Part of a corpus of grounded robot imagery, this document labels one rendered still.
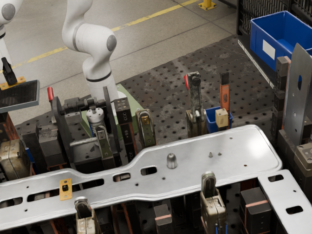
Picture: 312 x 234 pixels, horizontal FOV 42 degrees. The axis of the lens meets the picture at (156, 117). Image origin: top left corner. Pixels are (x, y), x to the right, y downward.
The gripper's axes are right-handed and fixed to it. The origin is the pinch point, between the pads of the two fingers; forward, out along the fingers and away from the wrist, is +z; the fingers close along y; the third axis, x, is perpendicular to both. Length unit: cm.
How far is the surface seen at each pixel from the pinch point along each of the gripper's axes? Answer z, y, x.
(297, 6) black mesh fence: 9, 13, 116
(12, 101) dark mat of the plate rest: 8.5, 1.3, -2.3
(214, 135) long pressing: 24, 42, 52
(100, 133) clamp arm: 16.1, 26.4, 18.1
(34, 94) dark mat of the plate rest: 8.5, 2.5, 5.1
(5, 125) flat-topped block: 17.3, 0.0, -7.5
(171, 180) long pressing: 24, 50, 29
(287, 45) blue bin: 21, 18, 106
